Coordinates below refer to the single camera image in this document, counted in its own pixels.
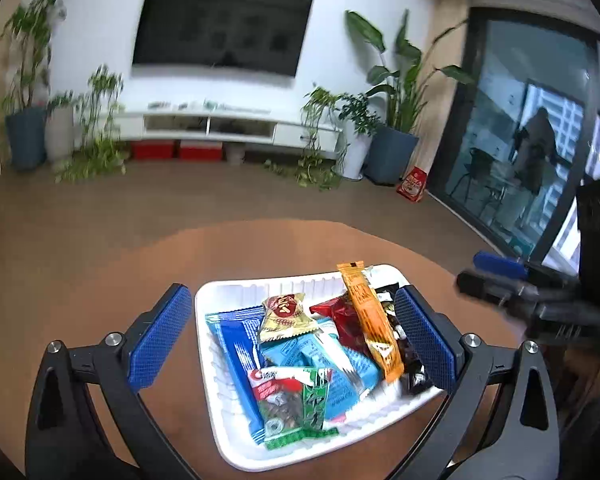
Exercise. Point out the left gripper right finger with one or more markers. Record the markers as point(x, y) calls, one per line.
point(522, 437)

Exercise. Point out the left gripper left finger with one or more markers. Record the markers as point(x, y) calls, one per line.
point(64, 436)

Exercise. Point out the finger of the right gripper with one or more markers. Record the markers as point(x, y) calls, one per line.
point(520, 294)
point(521, 270)

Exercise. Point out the black snack bag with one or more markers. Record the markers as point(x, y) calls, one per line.
point(415, 379)

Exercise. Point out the orange long snack pack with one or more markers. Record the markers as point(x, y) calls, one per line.
point(376, 329)

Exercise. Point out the red Mylikes chocolate bag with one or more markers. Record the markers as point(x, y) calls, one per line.
point(342, 312)

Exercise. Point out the light blue snack pack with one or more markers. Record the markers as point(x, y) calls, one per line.
point(353, 375)

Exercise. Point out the dark blue Tipo cake pack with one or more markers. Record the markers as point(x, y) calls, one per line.
point(237, 332)

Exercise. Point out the green red snack pack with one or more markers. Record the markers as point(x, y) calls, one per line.
point(292, 401)

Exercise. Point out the gold red snack pack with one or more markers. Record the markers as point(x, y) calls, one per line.
point(284, 318)

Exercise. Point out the red paper bag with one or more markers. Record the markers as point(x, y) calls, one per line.
point(412, 187)

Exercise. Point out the tall plant blue pot right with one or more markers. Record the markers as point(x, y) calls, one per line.
point(404, 87)

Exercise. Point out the tall plant blue pot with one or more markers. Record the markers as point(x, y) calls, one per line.
point(29, 30)
point(404, 87)

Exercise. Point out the plant in white pot right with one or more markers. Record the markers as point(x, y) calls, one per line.
point(359, 124)

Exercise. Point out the plant in white pot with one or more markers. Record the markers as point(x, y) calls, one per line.
point(359, 124)
point(59, 135)

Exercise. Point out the trailing vine plant right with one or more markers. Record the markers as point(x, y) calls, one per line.
point(312, 169)

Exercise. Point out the trailing vine plant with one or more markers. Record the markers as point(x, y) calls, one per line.
point(312, 169)
point(99, 151)

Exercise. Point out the trailing vine plant left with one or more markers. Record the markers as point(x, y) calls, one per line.
point(99, 151)

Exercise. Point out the red storage box left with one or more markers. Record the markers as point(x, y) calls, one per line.
point(153, 149)

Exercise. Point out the red storage box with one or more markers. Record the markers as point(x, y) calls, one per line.
point(200, 151)
point(153, 149)

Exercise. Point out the red storage box right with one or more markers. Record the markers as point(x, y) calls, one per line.
point(200, 151)

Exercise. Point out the plant in white pot left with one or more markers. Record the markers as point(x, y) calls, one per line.
point(59, 135)

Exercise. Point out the white tv console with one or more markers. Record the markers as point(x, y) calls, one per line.
point(216, 127)

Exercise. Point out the tall plant blue pot left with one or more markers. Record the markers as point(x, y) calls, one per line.
point(29, 30)

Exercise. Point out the wall mounted black television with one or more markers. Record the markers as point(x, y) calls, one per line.
point(258, 35)

